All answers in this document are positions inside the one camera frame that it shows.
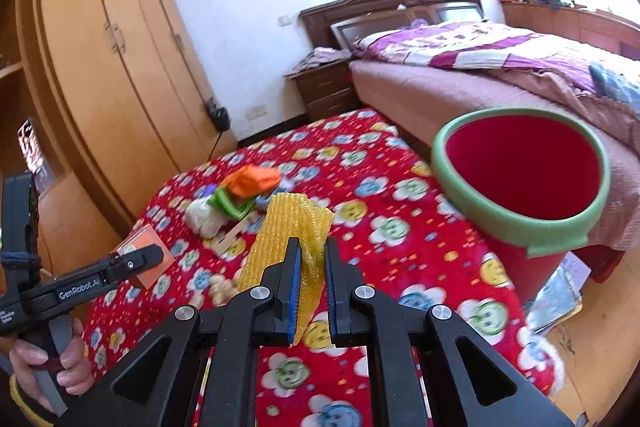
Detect black power strip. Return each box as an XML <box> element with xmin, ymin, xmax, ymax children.
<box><xmin>206</xmin><ymin>98</ymin><xmax>232</xmax><ymax>131</ymax></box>

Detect beige crumpled scrap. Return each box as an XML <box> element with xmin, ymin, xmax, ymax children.
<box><xmin>207</xmin><ymin>274</ymin><xmax>240</xmax><ymax>305</ymax></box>

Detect yellow foam fruit net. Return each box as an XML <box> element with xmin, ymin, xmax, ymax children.
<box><xmin>235</xmin><ymin>193</ymin><xmax>333</xmax><ymax>348</ymax></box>

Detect wooden window cabinet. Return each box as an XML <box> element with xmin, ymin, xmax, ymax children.
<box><xmin>502</xmin><ymin>1</ymin><xmax>640</xmax><ymax>58</ymax></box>

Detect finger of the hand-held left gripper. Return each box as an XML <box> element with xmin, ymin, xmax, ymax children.
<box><xmin>97</xmin><ymin>244</ymin><xmax>166</xmax><ymax>289</ymax></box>

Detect pink patterned cloth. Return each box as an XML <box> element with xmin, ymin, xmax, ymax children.
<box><xmin>292</xmin><ymin>47</ymin><xmax>353</xmax><ymax>72</ymax></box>

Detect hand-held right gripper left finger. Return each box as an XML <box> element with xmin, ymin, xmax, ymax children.
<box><xmin>54</xmin><ymin>238</ymin><xmax>304</xmax><ymax>427</ymax></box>

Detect wooden wardrobe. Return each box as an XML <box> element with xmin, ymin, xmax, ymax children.
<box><xmin>0</xmin><ymin>0</ymin><xmax>238</xmax><ymax>288</ymax></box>

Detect light wooden sticks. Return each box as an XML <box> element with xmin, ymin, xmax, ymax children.
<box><xmin>202</xmin><ymin>212</ymin><xmax>266</xmax><ymax>258</ymax></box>

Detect purple patterned quilt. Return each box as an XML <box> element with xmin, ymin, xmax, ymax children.
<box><xmin>352</xmin><ymin>21</ymin><xmax>640</xmax><ymax>108</ymax></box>

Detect red flowered blanket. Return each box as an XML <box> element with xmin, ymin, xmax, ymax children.
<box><xmin>80</xmin><ymin>108</ymin><xmax>566</xmax><ymax>427</ymax></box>

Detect orange foam fruit net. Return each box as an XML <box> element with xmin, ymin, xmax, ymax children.
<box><xmin>220</xmin><ymin>165</ymin><xmax>282</xmax><ymax>200</ymax></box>

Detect person's left hand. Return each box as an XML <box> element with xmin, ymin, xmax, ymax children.
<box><xmin>9</xmin><ymin>319</ymin><xmax>94</xmax><ymax>412</ymax></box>

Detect red bucket with green rim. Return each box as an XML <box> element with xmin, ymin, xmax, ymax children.
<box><xmin>431</xmin><ymin>108</ymin><xmax>612</xmax><ymax>308</ymax></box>

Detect orange cardboard box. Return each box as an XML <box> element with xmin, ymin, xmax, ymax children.
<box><xmin>110</xmin><ymin>224</ymin><xmax>176</xmax><ymax>290</ymax></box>

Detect blue plaid cloth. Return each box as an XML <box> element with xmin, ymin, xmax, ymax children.
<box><xmin>589</xmin><ymin>63</ymin><xmax>640</xmax><ymax>115</ymax></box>

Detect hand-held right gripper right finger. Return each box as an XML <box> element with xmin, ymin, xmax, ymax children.
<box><xmin>324</xmin><ymin>238</ymin><xmax>576</xmax><ymax>427</ymax></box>

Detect dark wooden nightstand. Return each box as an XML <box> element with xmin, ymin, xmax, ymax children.
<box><xmin>284</xmin><ymin>57</ymin><xmax>361</xmax><ymax>122</ymax></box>

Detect dark picture card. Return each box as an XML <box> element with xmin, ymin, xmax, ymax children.
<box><xmin>17</xmin><ymin>117</ymin><xmax>47</xmax><ymax>174</ymax></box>

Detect magazines under bucket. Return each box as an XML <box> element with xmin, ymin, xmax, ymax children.
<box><xmin>525</xmin><ymin>252</ymin><xmax>586</xmax><ymax>333</ymax></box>

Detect white paper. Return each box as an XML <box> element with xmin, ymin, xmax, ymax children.
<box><xmin>184</xmin><ymin>197</ymin><xmax>236</xmax><ymax>238</ymax></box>

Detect dark wooden bed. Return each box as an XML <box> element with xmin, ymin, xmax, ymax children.
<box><xmin>299</xmin><ymin>0</ymin><xmax>640</xmax><ymax>283</ymax></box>

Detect pink bed cover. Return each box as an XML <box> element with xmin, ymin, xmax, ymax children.
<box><xmin>348</xmin><ymin>59</ymin><xmax>640</xmax><ymax>253</ymax></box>

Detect green wrapper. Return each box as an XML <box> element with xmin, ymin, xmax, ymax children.
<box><xmin>207</xmin><ymin>187</ymin><xmax>258</xmax><ymax>223</ymax></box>

